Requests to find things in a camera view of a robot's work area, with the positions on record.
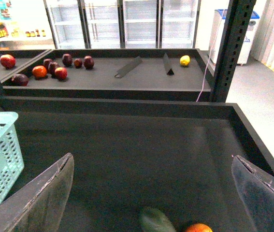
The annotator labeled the black triangular divider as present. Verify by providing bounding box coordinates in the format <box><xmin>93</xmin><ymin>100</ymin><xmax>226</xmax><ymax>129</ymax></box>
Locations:
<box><xmin>163</xmin><ymin>53</ymin><xmax>174</xmax><ymax>76</ymax></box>

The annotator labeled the dark red fruit behind apple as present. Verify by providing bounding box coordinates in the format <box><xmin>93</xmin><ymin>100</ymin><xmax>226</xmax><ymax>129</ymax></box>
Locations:
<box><xmin>48</xmin><ymin>62</ymin><xmax>60</xmax><ymax>76</ymax></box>

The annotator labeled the black far display tray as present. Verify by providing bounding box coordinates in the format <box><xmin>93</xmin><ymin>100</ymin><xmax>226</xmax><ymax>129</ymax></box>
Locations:
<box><xmin>3</xmin><ymin>49</ymin><xmax>214</xmax><ymax>102</ymax></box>

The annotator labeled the grocery shelf with bottles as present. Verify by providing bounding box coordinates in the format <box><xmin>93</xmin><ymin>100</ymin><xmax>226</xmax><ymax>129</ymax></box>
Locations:
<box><xmin>0</xmin><ymin>0</ymin><xmax>55</xmax><ymax>50</ymax></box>

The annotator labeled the black metal rack post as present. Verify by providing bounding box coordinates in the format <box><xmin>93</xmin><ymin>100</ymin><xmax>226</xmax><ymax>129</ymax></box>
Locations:
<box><xmin>210</xmin><ymin>0</ymin><xmax>256</xmax><ymax>102</ymax></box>

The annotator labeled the yellow lemon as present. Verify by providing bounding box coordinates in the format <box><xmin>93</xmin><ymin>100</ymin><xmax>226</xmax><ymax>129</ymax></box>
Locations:
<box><xmin>180</xmin><ymin>55</ymin><xmax>190</xmax><ymax>67</ymax></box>

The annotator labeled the dark red fruit right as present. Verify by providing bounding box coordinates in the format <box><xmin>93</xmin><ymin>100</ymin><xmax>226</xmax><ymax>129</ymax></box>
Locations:
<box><xmin>84</xmin><ymin>56</ymin><xmax>94</xmax><ymax>69</ymax></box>

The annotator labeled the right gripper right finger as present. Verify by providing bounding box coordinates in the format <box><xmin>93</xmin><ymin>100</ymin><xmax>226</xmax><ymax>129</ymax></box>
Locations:
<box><xmin>231</xmin><ymin>156</ymin><xmax>274</xmax><ymax>232</ymax></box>

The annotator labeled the black left display tray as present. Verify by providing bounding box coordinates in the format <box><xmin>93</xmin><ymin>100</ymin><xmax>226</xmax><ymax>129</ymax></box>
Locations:
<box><xmin>0</xmin><ymin>49</ymin><xmax>51</xmax><ymax>83</ymax></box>

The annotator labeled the dark red fruit back left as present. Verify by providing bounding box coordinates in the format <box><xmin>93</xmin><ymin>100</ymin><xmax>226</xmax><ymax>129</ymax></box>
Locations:
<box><xmin>43</xmin><ymin>58</ymin><xmax>53</xmax><ymax>70</ymax></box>

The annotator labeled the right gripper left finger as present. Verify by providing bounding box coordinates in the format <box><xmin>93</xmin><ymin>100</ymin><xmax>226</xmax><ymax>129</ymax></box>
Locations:
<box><xmin>0</xmin><ymin>153</ymin><xmax>74</xmax><ymax>232</ymax></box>

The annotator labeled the flat black divider strip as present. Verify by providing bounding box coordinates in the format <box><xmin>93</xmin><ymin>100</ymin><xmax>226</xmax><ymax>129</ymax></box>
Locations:
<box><xmin>114</xmin><ymin>56</ymin><xmax>143</xmax><ymax>78</ymax></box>

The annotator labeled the black near display tray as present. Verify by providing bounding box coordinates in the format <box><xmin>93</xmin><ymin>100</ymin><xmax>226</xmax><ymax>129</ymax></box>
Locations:
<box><xmin>0</xmin><ymin>97</ymin><xmax>274</xmax><ymax>232</ymax></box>

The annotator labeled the orange red tomato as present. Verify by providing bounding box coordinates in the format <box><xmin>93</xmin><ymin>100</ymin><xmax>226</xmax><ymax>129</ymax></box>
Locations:
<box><xmin>32</xmin><ymin>65</ymin><xmax>47</xmax><ymax>79</ymax></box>

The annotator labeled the small dark red fruit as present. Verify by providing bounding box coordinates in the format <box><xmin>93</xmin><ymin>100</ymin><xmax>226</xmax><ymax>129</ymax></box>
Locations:
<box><xmin>74</xmin><ymin>58</ymin><xmax>83</xmax><ymax>69</ymax></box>

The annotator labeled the white chest freezer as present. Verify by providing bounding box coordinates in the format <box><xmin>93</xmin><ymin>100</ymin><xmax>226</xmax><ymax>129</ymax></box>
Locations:
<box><xmin>208</xmin><ymin>9</ymin><xmax>260</xmax><ymax>66</ymax></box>

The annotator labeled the glass door refrigerator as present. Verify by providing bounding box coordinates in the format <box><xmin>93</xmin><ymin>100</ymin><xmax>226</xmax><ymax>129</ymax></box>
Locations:
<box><xmin>44</xmin><ymin>0</ymin><xmax>200</xmax><ymax>49</ymax></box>

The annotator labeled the light blue plastic basket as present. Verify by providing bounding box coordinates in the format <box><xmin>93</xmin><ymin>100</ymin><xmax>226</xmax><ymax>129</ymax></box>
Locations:
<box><xmin>0</xmin><ymin>111</ymin><xmax>25</xmax><ymax>216</ymax></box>

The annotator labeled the dark purple fruit front left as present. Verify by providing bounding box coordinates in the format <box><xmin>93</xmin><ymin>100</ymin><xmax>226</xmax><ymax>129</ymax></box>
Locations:
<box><xmin>11</xmin><ymin>73</ymin><xmax>29</xmax><ymax>87</ymax></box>

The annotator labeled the red apple far left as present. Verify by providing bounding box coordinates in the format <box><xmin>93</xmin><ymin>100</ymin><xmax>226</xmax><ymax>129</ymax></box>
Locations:
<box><xmin>0</xmin><ymin>54</ymin><xmax>16</xmax><ymax>69</ymax></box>

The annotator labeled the dark red fruit tall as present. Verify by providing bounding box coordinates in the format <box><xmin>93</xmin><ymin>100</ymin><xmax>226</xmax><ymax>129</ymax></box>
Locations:
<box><xmin>62</xmin><ymin>53</ymin><xmax>73</xmax><ymax>67</ymax></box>

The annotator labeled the green avocado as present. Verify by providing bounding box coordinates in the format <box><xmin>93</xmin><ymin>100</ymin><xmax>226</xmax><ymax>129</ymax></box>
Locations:
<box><xmin>139</xmin><ymin>207</ymin><xmax>176</xmax><ymax>232</ymax></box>

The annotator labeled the black display tray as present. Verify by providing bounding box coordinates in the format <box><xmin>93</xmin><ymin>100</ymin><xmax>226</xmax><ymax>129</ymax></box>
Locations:
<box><xmin>0</xmin><ymin>97</ymin><xmax>274</xmax><ymax>232</ymax></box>
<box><xmin>0</xmin><ymin>49</ymin><xmax>51</xmax><ymax>83</ymax></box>
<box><xmin>3</xmin><ymin>49</ymin><xmax>214</xmax><ymax>102</ymax></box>

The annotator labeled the orange red fruit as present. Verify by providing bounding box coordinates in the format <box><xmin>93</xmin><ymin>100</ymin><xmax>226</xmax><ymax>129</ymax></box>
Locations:
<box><xmin>185</xmin><ymin>223</ymin><xmax>213</xmax><ymax>232</ymax></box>

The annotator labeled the white pink cable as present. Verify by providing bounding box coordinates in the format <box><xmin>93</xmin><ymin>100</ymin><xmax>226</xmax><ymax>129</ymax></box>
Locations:
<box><xmin>196</xmin><ymin>9</ymin><xmax>226</xmax><ymax>102</ymax></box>

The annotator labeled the red apple in tray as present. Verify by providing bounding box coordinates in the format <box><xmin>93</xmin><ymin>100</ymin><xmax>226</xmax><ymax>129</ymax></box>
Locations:
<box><xmin>54</xmin><ymin>67</ymin><xmax>68</xmax><ymax>80</ymax></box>

